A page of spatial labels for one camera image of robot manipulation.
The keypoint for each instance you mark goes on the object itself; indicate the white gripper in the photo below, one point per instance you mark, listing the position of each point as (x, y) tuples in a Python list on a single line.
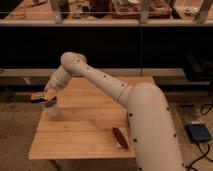
[(54, 84)]

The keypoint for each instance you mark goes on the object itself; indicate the dark brown eraser block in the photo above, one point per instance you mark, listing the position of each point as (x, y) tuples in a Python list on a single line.
[(37, 98)]

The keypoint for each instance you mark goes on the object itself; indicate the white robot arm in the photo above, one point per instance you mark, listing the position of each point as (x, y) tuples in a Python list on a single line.
[(154, 137)]

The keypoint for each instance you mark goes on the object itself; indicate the wooden table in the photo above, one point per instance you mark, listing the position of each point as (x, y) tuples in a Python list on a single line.
[(81, 137)]

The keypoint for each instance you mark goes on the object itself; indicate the long workbench shelf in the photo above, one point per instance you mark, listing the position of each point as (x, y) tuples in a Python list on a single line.
[(106, 12)]

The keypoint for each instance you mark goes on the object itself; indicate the black foot pedal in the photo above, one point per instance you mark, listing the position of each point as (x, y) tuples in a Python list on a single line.
[(198, 133)]

